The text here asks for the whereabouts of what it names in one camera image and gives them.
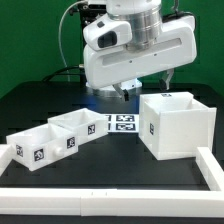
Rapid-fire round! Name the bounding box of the black base cable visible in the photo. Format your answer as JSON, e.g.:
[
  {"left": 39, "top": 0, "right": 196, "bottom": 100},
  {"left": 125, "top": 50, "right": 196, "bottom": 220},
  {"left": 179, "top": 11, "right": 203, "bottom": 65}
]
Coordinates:
[{"left": 41, "top": 64, "right": 92, "bottom": 83}]

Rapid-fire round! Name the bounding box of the white front rail barrier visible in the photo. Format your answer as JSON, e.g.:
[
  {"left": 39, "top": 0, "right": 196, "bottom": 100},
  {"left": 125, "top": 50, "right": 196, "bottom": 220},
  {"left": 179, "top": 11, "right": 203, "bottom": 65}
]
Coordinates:
[{"left": 0, "top": 188, "right": 224, "bottom": 218}]

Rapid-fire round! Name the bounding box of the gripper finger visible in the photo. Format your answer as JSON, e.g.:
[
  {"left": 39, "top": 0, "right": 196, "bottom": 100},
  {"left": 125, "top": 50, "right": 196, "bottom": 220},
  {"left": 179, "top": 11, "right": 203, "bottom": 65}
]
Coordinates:
[
  {"left": 159, "top": 69, "right": 174, "bottom": 91},
  {"left": 113, "top": 84, "right": 129, "bottom": 101}
]

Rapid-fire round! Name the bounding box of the white fiducial marker sheet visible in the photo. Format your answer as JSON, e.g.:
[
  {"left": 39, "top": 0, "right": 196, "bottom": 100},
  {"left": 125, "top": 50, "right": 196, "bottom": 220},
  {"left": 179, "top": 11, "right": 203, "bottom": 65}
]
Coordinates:
[{"left": 106, "top": 114, "right": 139, "bottom": 133}]

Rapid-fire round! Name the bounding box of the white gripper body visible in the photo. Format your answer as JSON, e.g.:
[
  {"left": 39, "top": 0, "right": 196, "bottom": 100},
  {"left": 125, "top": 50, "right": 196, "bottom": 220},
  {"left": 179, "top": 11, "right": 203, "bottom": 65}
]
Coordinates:
[{"left": 83, "top": 15, "right": 197, "bottom": 89}]

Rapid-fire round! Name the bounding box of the white rail barrier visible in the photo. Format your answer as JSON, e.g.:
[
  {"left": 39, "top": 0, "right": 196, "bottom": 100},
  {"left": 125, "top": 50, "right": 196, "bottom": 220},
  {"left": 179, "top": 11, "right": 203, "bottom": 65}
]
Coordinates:
[
  {"left": 0, "top": 188, "right": 224, "bottom": 218},
  {"left": 196, "top": 147, "right": 224, "bottom": 192},
  {"left": 0, "top": 144, "right": 12, "bottom": 176}
]

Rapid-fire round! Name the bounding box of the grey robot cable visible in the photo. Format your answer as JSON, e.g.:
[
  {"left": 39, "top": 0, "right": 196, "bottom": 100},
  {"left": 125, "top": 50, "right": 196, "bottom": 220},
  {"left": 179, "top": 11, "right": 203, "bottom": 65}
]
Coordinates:
[{"left": 58, "top": 0, "right": 88, "bottom": 83}]

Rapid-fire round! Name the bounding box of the white right rail barrier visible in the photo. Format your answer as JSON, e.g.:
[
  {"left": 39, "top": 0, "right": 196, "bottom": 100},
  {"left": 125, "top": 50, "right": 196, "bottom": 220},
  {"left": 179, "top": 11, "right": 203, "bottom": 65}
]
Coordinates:
[{"left": 196, "top": 147, "right": 224, "bottom": 192}]

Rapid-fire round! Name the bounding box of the white drawer cabinet box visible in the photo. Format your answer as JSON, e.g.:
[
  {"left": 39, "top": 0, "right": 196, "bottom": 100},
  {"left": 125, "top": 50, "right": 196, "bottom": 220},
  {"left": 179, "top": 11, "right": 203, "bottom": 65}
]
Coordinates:
[{"left": 139, "top": 92, "right": 217, "bottom": 160}]

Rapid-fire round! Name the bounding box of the white left rail barrier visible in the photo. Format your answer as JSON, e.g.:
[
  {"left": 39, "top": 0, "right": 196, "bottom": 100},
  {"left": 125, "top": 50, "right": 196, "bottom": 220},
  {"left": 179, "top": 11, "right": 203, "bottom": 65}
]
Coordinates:
[{"left": 0, "top": 144, "right": 12, "bottom": 176}]

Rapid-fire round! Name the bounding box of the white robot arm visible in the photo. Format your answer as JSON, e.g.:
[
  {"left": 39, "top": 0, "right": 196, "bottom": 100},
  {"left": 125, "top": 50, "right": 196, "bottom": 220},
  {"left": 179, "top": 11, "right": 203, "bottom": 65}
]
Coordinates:
[{"left": 83, "top": 0, "right": 197, "bottom": 98}]

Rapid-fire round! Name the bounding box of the white drawer with knob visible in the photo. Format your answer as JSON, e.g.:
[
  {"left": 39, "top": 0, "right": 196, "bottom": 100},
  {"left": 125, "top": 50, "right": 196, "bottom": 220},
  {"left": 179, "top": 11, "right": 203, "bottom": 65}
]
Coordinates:
[{"left": 6, "top": 124, "right": 78, "bottom": 171}]

